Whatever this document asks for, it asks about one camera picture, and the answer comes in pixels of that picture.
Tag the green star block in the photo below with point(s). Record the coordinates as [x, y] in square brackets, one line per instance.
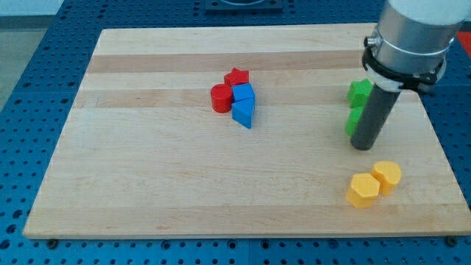
[359, 92]

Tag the yellow hexagon block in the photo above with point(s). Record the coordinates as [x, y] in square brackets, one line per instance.
[363, 190]

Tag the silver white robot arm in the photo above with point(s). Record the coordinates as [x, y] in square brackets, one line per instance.
[408, 46]

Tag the red cylinder block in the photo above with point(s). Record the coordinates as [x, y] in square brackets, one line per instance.
[221, 98]

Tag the dark grey cylindrical pointer tool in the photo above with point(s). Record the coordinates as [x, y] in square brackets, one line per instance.
[374, 115]

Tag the red object at edge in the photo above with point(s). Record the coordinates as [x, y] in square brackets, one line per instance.
[464, 38]

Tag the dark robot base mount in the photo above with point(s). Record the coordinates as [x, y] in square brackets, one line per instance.
[242, 5]

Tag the yellow heart block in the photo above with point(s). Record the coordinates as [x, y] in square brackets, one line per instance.
[388, 173]

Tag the blue cube block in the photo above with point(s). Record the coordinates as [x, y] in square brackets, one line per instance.
[242, 92]

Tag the green block behind pointer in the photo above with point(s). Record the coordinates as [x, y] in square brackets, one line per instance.
[353, 119]

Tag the blue wedge block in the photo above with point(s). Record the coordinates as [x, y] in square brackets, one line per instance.
[243, 111]

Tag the light wooden board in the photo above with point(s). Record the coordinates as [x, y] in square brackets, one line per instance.
[143, 155]

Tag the red star block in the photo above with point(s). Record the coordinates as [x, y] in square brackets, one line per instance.
[236, 77]

